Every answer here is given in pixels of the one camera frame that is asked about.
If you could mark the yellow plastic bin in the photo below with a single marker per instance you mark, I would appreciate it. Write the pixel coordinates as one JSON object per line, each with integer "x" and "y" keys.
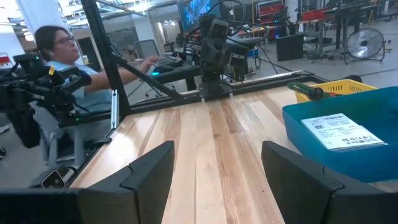
{"x": 351, "y": 87}

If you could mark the large teal plastic bin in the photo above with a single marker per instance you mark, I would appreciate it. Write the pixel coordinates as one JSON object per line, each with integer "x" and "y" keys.
{"x": 311, "y": 161}

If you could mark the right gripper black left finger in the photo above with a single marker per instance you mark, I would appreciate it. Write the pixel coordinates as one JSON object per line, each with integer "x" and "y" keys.
{"x": 140, "y": 199}

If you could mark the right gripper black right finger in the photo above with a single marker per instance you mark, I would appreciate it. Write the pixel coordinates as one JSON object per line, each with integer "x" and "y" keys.
{"x": 311, "y": 199}

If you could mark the black computer mouse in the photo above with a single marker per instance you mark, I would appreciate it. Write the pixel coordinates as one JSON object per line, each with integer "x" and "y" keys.
{"x": 163, "y": 69}

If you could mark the person's forearm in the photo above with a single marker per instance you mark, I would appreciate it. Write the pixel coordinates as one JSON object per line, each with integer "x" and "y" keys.
{"x": 118, "y": 77}

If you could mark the computer monitor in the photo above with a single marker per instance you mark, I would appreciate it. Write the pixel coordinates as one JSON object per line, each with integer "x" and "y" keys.
{"x": 196, "y": 12}

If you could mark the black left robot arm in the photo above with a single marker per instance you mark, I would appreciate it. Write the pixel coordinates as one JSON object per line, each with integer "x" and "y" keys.
{"x": 214, "y": 77}

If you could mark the small grey camera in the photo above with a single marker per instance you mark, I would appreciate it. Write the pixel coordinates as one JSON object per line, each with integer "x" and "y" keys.
{"x": 53, "y": 180}

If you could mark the person's hand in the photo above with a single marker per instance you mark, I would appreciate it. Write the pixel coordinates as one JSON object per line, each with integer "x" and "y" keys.
{"x": 149, "y": 63}

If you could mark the silver frame bracket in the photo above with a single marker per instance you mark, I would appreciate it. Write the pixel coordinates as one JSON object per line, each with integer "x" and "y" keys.
{"x": 115, "y": 109}

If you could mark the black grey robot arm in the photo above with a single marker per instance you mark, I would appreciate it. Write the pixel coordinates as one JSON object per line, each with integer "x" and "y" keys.
{"x": 28, "y": 93}

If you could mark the black aluminium rig frame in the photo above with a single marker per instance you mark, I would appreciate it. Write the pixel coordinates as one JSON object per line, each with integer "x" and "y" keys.
{"x": 102, "y": 46}

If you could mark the black keyboard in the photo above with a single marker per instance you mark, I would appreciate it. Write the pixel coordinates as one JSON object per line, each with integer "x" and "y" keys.
{"x": 169, "y": 61}

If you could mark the red shelf rack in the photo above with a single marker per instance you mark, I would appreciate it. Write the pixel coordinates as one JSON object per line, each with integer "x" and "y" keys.
{"x": 272, "y": 9}

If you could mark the black desk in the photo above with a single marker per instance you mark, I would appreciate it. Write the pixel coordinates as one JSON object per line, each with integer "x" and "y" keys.
{"x": 180, "y": 73}

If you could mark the black box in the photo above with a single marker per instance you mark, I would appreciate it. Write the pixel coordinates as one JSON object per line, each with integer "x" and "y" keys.
{"x": 290, "y": 48}

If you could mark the small white product box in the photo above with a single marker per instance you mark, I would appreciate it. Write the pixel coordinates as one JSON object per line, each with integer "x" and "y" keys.
{"x": 339, "y": 130}

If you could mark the round metal fan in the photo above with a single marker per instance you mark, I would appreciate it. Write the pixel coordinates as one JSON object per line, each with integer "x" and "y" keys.
{"x": 365, "y": 43}

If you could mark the black metal workbench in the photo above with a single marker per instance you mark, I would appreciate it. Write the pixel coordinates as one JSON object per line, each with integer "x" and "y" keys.
{"x": 342, "y": 31}

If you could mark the person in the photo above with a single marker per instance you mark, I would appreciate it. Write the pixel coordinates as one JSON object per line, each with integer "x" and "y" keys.
{"x": 62, "y": 46}

